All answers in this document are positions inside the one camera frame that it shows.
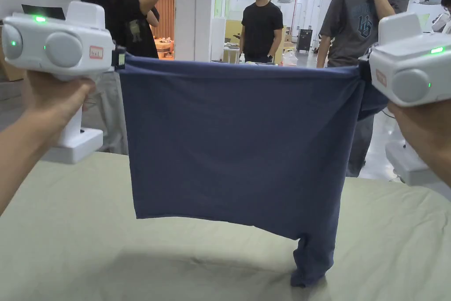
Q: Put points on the dark blue shirt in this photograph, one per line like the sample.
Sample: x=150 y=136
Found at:
x=229 y=138

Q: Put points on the person's left forearm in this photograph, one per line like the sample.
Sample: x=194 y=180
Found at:
x=24 y=153

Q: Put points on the black equipment cabinet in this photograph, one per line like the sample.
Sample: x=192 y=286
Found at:
x=303 y=40

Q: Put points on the bed with pale green sheet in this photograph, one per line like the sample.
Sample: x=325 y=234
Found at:
x=88 y=237

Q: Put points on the person's right hand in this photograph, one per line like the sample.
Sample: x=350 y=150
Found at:
x=428 y=128

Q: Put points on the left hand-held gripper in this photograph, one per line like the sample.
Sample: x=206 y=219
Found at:
x=70 y=45

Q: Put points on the person's left hand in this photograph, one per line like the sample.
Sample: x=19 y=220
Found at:
x=53 y=98

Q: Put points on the clear plastic bag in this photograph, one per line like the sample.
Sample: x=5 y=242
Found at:
x=290 y=59

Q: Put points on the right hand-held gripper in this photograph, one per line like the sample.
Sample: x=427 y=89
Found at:
x=410 y=68

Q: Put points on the small clear bottle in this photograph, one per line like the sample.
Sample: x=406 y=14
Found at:
x=242 y=58

